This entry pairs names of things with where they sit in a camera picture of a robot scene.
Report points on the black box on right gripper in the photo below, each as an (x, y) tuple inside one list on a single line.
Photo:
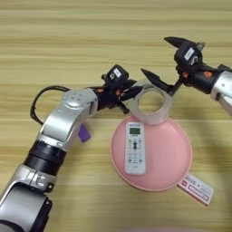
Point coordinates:
[(187, 54)]

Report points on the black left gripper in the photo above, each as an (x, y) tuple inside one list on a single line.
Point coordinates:
[(105, 98)]

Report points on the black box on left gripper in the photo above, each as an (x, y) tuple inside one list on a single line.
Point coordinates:
[(116, 74)]

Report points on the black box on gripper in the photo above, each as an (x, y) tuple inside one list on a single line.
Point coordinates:
[(187, 54), (116, 74)]

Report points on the pink round plate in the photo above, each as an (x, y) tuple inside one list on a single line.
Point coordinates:
[(166, 157)]

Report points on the purple rectangular block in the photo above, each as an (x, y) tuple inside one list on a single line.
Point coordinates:
[(84, 134)]

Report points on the pink and white eraser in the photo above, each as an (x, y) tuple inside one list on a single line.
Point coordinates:
[(195, 189)]

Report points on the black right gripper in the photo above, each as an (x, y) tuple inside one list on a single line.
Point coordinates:
[(199, 77)]

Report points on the white remote control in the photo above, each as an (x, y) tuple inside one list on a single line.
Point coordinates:
[(135, 151)]

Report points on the clear tape roll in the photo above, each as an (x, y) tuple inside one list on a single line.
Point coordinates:
[(151, 117)]

